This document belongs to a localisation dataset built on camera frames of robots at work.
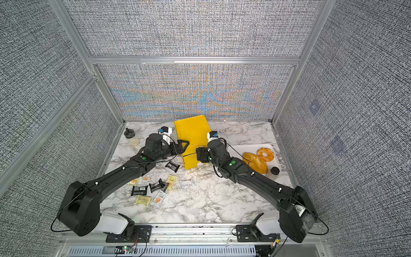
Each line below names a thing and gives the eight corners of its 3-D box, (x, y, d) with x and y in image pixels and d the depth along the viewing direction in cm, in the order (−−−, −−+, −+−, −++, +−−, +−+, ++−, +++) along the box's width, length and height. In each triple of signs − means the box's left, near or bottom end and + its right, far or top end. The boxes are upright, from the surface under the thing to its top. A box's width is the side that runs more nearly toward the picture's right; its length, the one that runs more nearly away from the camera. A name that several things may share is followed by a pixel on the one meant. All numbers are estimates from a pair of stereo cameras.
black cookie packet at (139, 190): (132, 195, 86) (130, 194, 85) (134, 187, 89) (133, 185, 88) (145, 195, 86) (144, 194, 85) (147, 187, 89) (146, 185, 88)
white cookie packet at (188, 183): (180, 188, 90) (179, 186, 88) (181, 180, 93) (180, 179, 91) (196, 188, 90) (195, 186, 88) (196, 180, 93) (196, 179, 91)
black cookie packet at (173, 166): (166, 167, 98) (165, 165, 96) (170, 162, 100) (169, 160, 99) (175, 172, 96) (175, 170, 94) (179, 166, 98) (179, 165, 97)
